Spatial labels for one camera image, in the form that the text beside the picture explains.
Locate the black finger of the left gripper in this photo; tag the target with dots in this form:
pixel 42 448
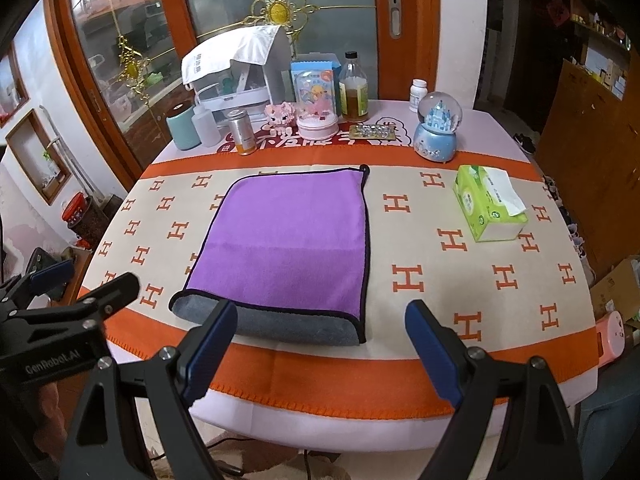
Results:
pixel 111 297

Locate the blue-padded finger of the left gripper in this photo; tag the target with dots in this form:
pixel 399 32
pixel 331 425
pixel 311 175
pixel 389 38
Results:
pixel 19 291

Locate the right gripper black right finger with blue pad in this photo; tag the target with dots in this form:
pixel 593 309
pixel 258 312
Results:
pixel 537 439

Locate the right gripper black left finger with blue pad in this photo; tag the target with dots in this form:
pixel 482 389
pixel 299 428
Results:
pixel 106 441

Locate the purple and grey towel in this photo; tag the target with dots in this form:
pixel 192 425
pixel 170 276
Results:
pixel 292 252

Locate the red bucket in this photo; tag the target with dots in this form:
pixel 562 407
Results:
pixel 75 208

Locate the pink appliance on floor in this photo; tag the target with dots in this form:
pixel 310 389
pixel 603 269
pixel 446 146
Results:
pixel 610 337

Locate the cardboard box on floor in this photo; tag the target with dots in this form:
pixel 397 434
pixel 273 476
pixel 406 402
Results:
pixel 618 291

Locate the teal cylindrical speaker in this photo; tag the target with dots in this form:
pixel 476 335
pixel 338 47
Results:
pixel 181 128

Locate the white plastic squeeze bottle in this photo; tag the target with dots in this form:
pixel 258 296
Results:
pixel 205 126

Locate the silver orange can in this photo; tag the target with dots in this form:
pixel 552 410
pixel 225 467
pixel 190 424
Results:
pixel 242 131

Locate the green tissue pack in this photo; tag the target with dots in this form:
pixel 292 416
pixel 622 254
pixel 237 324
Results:
pixel 490 205

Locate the pink block pig figure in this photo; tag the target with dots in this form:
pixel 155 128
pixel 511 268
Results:
pixel 281 118

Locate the white countertop appliance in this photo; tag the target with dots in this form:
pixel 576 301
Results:
pixel 245 85

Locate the orange-framed glass sliding door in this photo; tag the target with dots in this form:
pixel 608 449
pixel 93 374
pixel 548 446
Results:
pixel 120 59

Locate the pink dome music box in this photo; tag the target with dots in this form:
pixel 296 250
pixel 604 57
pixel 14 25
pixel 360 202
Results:
pixel 316 116

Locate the white cloth on appliance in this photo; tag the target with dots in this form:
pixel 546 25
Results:
pixel 248 44

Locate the blue snack box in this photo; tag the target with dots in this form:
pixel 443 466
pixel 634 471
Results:
pixel 315 81

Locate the pink white tablecloth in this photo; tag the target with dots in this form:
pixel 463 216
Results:
pixel 479 133

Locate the brown wooden cabinet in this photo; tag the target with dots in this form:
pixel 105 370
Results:
pixel 590 148

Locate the blister pill pack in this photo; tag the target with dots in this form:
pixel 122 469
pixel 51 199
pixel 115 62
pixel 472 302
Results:
pixel 372 132

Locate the amber liquid glass bottle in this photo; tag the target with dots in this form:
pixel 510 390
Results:
pixel 353 85

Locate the blue castle snow globe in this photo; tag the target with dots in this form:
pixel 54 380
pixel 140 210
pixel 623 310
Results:
pixel 435 137

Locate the white pill bottle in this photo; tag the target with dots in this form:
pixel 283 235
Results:
pixel 418 92

